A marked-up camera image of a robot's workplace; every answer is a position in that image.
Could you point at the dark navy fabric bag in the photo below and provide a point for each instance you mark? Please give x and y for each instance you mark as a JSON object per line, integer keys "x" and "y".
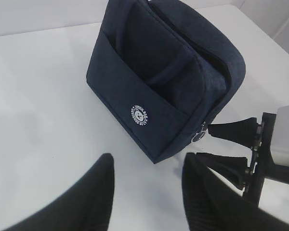
{"x": 164, "y": 72}

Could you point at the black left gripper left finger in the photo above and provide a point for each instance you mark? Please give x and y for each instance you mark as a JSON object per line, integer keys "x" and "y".
{"x": 85, "y": 206}

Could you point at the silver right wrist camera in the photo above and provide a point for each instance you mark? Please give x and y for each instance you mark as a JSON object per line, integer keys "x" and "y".
{"x": 279, "y": 146}

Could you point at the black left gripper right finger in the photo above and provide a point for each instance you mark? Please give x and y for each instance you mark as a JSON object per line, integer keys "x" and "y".
{"x": 210, "y": 205}

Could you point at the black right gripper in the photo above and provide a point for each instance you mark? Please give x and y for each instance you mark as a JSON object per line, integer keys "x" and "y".
{"x": 265, "y": 164}

